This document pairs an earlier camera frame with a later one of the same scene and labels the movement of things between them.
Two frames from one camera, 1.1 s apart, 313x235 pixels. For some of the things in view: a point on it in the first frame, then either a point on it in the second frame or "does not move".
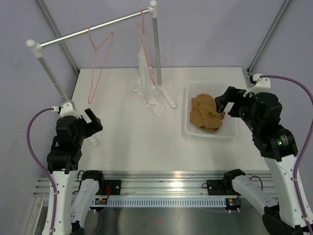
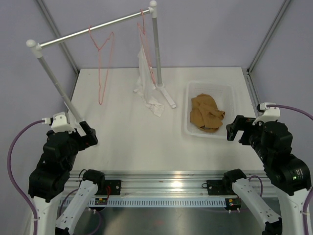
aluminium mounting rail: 166,184 does not move
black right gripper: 232,94 -> 240,123
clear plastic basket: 228,129 does not move
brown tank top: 204,113 does not move
